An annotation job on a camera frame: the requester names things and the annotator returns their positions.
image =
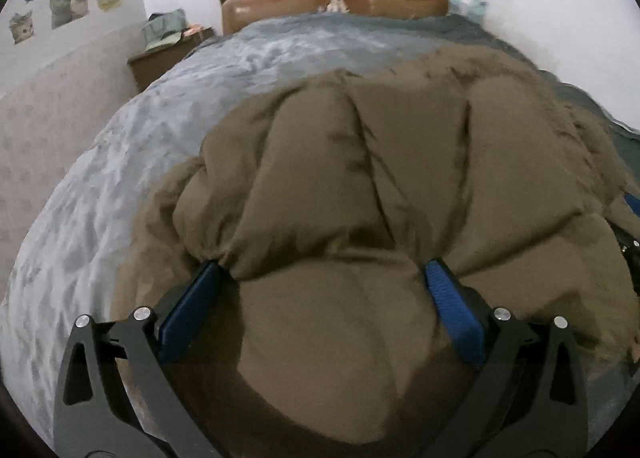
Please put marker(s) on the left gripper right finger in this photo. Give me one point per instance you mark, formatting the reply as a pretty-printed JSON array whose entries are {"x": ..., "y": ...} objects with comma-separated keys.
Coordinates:
[{"x": 529, "y": 396}]

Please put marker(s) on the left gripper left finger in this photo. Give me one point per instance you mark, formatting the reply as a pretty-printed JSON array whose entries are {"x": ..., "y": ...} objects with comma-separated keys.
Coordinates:
[{"x": 93, "y": 416}]

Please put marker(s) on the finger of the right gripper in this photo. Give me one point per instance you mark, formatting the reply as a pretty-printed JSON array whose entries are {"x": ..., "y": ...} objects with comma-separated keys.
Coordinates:
[{"x": 626, "y": 223}]

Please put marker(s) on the brown puffer jacket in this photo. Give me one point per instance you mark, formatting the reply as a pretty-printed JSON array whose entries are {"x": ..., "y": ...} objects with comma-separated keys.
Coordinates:
[{"x": 324, "y": 199}]

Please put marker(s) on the grey plush bed blanket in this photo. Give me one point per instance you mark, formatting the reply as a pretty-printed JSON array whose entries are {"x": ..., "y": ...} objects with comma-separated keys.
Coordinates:
[{"x": 68, "y": 262}]

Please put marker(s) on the brown wooden nightstand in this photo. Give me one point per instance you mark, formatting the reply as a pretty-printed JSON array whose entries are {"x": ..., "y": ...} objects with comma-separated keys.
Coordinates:
[{"x": 148, "y": 66}]

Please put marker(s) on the teal checked pillow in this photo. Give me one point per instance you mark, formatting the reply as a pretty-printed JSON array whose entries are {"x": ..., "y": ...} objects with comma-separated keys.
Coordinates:
[{"x": 473, "y": 10}]

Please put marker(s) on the small tabby cat sticker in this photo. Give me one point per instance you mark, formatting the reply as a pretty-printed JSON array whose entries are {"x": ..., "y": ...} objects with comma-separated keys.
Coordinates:
[{"x": 21, "y": 27}]

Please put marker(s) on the grey cats wall sticker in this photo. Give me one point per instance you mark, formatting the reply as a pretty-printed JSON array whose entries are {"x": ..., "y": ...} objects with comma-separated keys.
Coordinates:
[{"x": 66, "y": 11}]

